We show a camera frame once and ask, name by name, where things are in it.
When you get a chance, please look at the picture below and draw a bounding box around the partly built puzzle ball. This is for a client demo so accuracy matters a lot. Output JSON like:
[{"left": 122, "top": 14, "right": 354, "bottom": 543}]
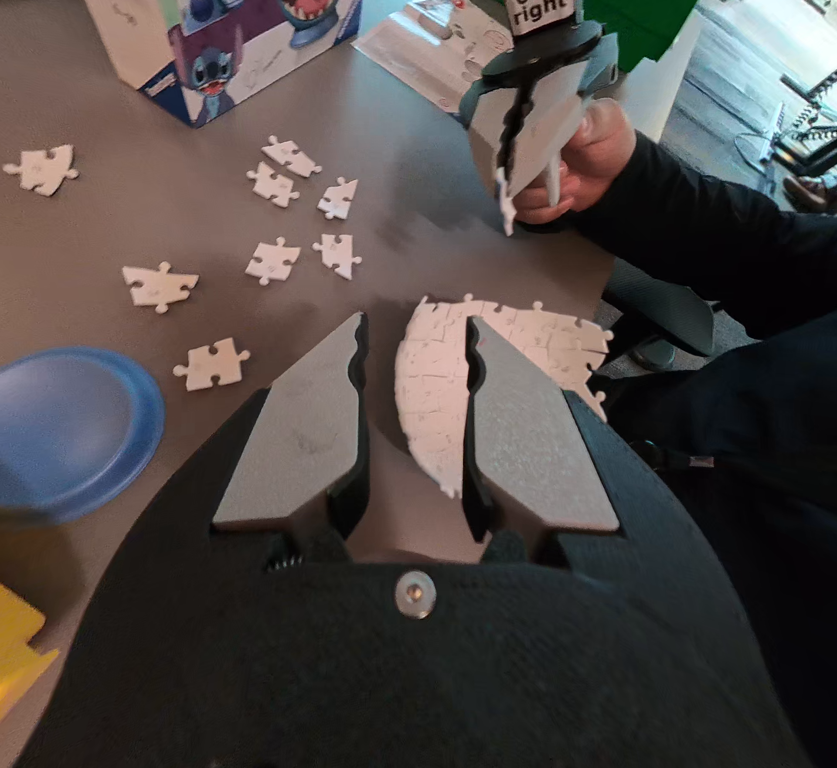
[{"left": 394, "top": 294, "right": 616, "bottom": 500}]

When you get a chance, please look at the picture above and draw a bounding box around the single white puzzle piece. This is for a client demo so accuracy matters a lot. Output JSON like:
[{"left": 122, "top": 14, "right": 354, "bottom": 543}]
[{"left": 496, "top": 167, "right": 519, "bottom": 238}]

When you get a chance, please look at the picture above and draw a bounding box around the cartoon printed puzzle box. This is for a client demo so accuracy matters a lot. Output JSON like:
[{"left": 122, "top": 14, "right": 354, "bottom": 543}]
[{"left": 55, "top": 0, "right": 370, "bottom": 129}]

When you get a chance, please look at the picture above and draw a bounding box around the person's right hand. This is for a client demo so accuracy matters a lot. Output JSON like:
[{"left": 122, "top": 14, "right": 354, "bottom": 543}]
[{"left": 513, "top": 98, "right": 638, "bottom": 226}]

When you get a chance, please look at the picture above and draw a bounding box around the brown shoe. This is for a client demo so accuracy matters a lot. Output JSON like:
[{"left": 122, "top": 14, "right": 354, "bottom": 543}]
[{"left": 781, "top": 174, "right": 837, "bottom": 214}]

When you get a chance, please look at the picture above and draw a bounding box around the yellow plastic bin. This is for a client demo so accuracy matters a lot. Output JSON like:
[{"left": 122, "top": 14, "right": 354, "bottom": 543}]
[{"left": 0, "top": 581, "right": 60, "bottom": 710}]

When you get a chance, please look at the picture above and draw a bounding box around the black office chair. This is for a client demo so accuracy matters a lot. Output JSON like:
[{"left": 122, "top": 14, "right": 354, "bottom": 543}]
[{"left": 592, "top": 257, "right": 727, "bottom": 373}]

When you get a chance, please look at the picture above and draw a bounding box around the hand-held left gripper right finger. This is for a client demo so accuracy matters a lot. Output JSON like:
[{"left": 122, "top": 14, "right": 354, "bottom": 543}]
[{"left": 461, "top": 316, "right": 621, "bottom": 544}]

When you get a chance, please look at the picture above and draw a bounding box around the scattered loose puzzle pieces group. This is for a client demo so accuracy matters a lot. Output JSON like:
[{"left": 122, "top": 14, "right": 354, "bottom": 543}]
[{"left": 2, "top": 135, "right": 364, "bottom": 393}]

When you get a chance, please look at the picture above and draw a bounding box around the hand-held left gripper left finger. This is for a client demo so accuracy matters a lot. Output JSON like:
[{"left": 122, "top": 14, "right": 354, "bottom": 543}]
[{"left": 211, "top": 312, "right": 372, "bottom": 541}]

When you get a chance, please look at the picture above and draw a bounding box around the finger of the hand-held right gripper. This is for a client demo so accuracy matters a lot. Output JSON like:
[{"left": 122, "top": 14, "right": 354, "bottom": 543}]
[
  {"left": 477, "top": 85, "right": 537, "bottom": 174},
  {"left": 505, "top": 59, "right": 591, "bottom": 208}
]

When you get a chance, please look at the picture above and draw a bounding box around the blue round puzzle stand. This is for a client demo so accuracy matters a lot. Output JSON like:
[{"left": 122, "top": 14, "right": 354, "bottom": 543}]
[{"left": 0, "top": 346, "right": 166, "bottom": 523}]

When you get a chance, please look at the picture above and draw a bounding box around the printed sheet in plastic bag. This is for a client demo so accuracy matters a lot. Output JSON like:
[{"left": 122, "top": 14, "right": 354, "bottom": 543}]
[{"left": 352, "top": 0, "right": 517, "bottom": 122}]

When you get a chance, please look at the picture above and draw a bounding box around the metal strap clip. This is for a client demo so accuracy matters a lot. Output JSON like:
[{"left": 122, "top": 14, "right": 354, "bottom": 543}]
[{"left": 628, "top": 438, "right": 717, "bottom": 471}]

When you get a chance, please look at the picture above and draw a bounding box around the person's right forearm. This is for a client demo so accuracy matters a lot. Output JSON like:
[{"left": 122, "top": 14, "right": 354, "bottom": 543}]
[{"left": 569, "top": 130, "right": 837, "bottom": 337}]

